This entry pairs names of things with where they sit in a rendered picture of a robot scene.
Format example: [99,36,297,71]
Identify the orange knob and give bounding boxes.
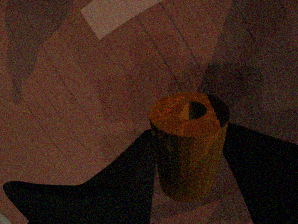
[148,91,230,202]

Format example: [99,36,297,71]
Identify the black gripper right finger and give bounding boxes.
[222,123,298,224]

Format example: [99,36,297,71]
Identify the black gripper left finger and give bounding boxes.
[3,131,156,224]

